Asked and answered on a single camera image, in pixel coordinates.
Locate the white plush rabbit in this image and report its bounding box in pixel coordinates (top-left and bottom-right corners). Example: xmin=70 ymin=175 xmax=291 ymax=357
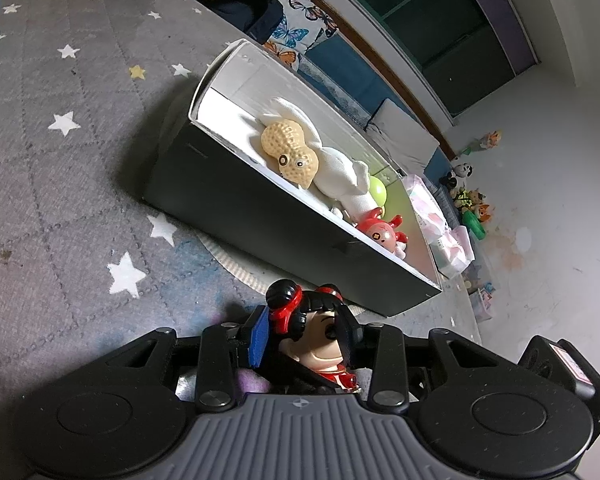
xmin=260 ymin=98 xmax=377 ymax=223

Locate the opened pink tissue pack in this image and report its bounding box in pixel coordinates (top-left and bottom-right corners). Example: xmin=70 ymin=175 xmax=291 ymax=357
xmin=429 ymin=226 xmax=475 ymax=280

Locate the grey cushion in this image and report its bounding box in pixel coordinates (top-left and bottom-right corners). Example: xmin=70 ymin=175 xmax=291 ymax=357
xmin=365 ymin=99 xmax=439 ymax=177

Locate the grey cardboard box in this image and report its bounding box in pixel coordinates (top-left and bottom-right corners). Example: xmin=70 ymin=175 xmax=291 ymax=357
xmin=144 ymin=39 xmax=441 ymax=316

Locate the peanut shaped toy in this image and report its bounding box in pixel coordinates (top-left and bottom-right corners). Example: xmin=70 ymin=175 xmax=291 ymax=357
xmin=260 ymin=119 xmax=320 ymax=190

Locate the green alien ball toy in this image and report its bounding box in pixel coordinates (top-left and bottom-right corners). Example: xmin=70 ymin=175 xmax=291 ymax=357
xmin=370 ymin=176 xmax=388 ymax=208

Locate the boy figurine red outfit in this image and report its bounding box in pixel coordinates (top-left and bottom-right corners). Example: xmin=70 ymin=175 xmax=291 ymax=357
xmin=265 ymin=278 xmax=360 ymax=393

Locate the pile of small toys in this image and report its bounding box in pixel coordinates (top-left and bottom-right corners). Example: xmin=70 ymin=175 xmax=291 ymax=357
xmin=438 ymin=130 xmax=502 ymax=240

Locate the round woven coaster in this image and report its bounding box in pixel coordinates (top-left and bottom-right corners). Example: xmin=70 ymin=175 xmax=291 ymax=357
xmin=195 ymin=230 xmax=268 ymax=295

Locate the dark blue backpack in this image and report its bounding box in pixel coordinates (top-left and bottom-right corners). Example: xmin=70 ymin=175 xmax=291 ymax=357
xmin=197 ymin=0 xmax=284 ymax=44

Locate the red round toy figure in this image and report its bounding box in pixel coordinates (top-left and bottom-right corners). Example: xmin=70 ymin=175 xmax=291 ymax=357
xmin=356 ymin=207 xmax=408 ymax=260

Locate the pink white tissue pack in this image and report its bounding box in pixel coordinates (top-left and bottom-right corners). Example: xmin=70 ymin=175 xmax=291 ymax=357
xmin=401 ymin=174 xmax=451 ymax=244

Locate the butterfly print pillow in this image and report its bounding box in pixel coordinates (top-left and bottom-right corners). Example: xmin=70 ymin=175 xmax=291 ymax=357
xmin=264 ymin=0 xmax=338 ymax=70

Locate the dark framed window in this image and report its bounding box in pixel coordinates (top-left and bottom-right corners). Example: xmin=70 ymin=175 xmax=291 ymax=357
xmin=353 ymin=0 xmax=536 ymax=116

